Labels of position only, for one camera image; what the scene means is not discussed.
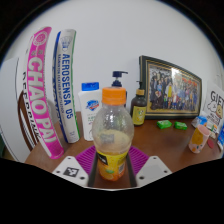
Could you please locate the framed group picture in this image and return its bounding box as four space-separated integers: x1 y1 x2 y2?
138 55 203 120

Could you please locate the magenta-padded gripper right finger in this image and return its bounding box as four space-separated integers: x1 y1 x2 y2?
125 145 173 188

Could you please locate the pink shuttlecock tube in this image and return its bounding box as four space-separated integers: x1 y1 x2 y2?
25 26 65 160

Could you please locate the white printed gift bag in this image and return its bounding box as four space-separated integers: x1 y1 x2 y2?
201 79 224 134

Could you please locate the flat round red coaster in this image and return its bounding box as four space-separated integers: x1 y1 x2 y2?
206 137 217 150

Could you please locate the blue tissue pack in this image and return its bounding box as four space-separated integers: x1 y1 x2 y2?
191 115 208 129

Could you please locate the white and blue shuttlecock tube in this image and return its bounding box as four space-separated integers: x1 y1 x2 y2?
52 28 81 144

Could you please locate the orange juice bottle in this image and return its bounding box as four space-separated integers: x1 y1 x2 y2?
91 86 135 182

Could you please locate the brown pump bottle yellow label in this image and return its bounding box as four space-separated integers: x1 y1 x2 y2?
129 80 148 127

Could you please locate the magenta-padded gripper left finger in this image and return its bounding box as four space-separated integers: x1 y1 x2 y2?
52 145 99 188

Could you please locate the pink mug with yellow prints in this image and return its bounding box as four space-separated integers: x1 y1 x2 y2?
188 124 212 154

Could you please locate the white bottle with blue cap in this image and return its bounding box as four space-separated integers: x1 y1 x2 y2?
77 81 103 142

